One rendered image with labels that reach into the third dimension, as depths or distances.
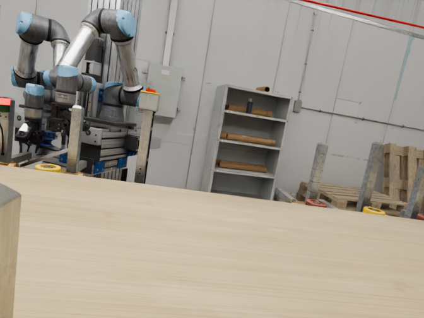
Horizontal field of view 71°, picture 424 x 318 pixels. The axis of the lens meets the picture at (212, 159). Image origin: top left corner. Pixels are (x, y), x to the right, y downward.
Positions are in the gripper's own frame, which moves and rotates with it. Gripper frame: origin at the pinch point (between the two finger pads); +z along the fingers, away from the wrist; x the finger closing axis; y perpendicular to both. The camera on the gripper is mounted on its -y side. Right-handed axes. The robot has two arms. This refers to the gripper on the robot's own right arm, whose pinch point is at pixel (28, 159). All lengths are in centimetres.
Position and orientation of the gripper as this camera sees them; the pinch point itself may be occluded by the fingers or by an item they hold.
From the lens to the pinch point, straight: 165.9
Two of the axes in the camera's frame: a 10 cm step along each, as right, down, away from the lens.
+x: -9.8, -1.5, -1.4
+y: -1.1, -2.0, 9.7
